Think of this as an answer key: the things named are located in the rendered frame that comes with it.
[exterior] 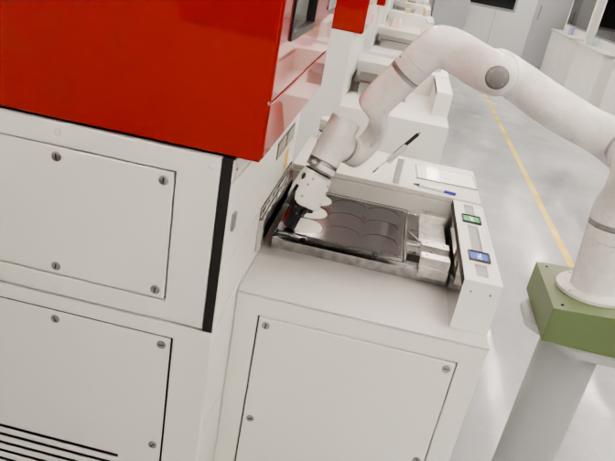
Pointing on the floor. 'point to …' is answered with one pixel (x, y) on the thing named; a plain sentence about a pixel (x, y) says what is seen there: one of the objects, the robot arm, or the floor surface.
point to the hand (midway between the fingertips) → (292, 220)
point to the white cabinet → (339, 388)
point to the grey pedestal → (545, 398)
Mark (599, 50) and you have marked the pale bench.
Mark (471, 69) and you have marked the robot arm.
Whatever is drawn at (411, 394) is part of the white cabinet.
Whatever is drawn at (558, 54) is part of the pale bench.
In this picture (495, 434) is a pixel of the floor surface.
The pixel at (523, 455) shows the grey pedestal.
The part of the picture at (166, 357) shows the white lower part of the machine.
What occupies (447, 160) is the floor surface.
